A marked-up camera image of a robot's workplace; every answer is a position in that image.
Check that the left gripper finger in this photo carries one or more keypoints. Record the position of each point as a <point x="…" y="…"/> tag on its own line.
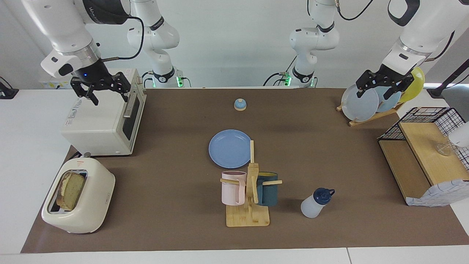
<point x="366" y="80"/>
<point x="401" y="88"/>

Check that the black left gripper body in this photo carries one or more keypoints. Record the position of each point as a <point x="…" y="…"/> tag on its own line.
<point x="392" y="75"/>

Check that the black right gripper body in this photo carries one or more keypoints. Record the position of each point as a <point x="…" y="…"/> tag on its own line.
<point x="89" y="75"/>

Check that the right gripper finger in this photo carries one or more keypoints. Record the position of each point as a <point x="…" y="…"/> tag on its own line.
<point x="122" y="84"/>
<point x="91" y="94"/>

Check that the toasted bread slice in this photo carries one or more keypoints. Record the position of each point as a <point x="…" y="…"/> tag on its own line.
<point x="71" y="190"/>

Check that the squeeze bottle navy cap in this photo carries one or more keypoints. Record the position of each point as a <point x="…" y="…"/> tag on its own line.
<point x="313" y="207"/>

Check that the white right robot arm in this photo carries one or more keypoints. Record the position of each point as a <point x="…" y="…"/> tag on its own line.
<point x="66" y="25"/>

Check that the yellow plate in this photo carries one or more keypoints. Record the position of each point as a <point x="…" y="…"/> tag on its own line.
<point x="416" y="82"/>

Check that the light blue plate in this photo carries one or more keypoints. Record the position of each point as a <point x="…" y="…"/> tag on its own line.
<point x="384" y="104"/>

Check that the pale grey plate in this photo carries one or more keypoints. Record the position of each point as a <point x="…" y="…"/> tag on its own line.
<point x="361" y="106"/>

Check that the wooden plate rack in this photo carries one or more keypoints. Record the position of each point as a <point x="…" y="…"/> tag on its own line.
<point x="370" y="119"/>

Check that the periwinkle blue plate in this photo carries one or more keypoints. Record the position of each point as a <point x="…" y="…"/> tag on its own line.
<point x="229" y="148"/>

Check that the white toaster oven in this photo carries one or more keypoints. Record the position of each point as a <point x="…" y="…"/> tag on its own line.
<point x="99" y="124"/>

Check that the white power socket box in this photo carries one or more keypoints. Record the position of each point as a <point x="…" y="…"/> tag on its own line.
<point x="51" y="85"/>

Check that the wooden shelf box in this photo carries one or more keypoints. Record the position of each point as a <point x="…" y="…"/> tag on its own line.
<point x="425" y="150"/>

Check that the clear glass cup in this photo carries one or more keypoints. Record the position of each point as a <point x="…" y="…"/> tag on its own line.
<point x="444" y="148"/>

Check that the white rounded object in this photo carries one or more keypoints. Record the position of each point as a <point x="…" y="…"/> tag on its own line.
<point x="461" y="135"/>

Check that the black clamp base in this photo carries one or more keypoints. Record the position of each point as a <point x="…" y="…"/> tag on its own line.
<point x="7" y="92"/>

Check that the cream two-slot toaster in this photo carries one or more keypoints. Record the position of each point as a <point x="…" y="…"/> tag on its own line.
<point x="95" y="198"/>

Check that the brown table mat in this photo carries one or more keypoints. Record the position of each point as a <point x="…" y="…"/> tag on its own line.
<point x="176" y="183"/>

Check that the small blue call bell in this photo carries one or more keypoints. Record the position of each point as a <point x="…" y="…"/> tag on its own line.
<point x="240" y="105"/>

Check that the teal mug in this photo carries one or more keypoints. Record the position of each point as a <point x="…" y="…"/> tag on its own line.
<point x="269" y="194"/>

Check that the pink mug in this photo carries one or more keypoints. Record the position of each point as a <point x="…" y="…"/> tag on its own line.
<point x="231" y="189"/>

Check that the wooden mug tree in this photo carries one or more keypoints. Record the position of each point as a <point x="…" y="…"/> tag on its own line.
<point x="249" y="218"/>

